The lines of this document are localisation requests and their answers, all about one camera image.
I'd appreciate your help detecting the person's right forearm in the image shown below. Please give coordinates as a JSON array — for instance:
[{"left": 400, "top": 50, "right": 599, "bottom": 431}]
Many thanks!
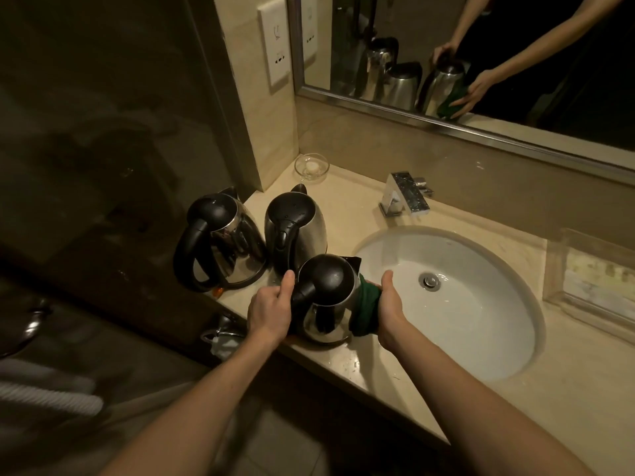
[{"left": 379, "top": 320, "right": 596, "bottom": 476}]

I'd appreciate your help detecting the dark green cleaning cloth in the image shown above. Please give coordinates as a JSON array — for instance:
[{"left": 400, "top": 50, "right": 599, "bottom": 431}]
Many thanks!
[{"left": 349, "top": 273, "right": 382, "bottom": 337}]

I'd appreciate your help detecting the white oval sink basin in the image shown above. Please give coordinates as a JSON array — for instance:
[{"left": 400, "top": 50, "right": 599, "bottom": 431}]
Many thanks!
[{"left": 353, "top": 226, "right": 541, "bottom": 383}]

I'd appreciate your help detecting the person's right hand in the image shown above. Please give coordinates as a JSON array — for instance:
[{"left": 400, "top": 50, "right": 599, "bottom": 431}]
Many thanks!
[{"left": 376, "top": 270, "right": 410, "bottom": 354}]

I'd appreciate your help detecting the clear glass soap dish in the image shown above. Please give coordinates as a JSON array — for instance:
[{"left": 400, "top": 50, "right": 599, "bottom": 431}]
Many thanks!
[{"left": 295, "top": 153, "right": 330, "bottom": 182}]

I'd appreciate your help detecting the person's left forearm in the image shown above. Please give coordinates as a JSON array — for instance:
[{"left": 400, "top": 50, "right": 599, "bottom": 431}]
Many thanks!
[{"left": 97, "top": 328, "right": 284, "bottom": 476}]

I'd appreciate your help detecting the small steel electric kettle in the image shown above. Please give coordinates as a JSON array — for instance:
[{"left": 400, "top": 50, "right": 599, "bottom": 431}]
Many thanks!
[{"left": 290, "top": 254, "right": 364, "bottom": 345}]

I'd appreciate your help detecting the clear acrylic tray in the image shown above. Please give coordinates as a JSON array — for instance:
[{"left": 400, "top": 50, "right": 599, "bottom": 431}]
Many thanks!
[{"left": 542, "top": 228, "right": 635, "bottom": 345}]

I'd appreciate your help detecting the steel kettle with large handle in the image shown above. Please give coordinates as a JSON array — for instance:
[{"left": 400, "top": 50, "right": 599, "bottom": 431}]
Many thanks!
[{"left": 173, "top": 187, "right": 269, "bottom": 293}]

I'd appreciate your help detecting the chrome square faucet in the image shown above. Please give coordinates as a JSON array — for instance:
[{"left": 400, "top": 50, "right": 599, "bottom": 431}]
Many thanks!
[{"left": 379, "top": 171, "right": 435, "bottom": 218}]

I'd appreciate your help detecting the glass shower partition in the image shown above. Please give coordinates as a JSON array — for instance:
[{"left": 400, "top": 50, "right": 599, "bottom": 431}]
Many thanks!
[{"left": 0, "top": 0, "right": 254, "bottom": 313}]

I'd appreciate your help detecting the white wall power socket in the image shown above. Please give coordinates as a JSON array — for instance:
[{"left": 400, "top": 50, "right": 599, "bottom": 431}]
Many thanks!
[{"left": 257, "top": 3, "right": 290, "bottom": 88}]

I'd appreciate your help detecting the white folded towel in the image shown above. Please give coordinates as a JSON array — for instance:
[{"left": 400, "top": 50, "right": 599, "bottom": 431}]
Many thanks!
[{"left": 0, "top": 360, "right": 105, "bottom": 417}]

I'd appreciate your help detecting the steel kettle with round lid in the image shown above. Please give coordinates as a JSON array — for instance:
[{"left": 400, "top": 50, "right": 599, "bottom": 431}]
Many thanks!
[{"left": 264, "top": 184, "right": 329, "bottom": 275}]

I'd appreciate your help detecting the silver framed wall mirror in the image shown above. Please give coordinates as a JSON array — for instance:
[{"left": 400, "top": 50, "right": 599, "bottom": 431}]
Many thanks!
[{"left": 288, "top": 0, "right": 635, "bottom": 174}]

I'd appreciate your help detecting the person's left hand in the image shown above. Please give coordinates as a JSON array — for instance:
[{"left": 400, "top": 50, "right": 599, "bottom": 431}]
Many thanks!
[{"left": 247, "top": 270, "right": 296, "bottom": 345}]

